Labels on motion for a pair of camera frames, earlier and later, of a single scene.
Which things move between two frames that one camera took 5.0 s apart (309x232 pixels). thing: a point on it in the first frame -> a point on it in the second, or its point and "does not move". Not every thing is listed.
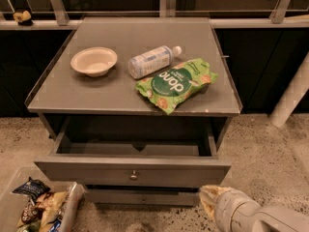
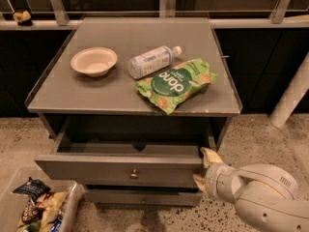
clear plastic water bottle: [152, 60] does not move
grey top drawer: [133, 152] does not move
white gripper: [229, 207] -> [216, 180]
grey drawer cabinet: [137, 108] does not move
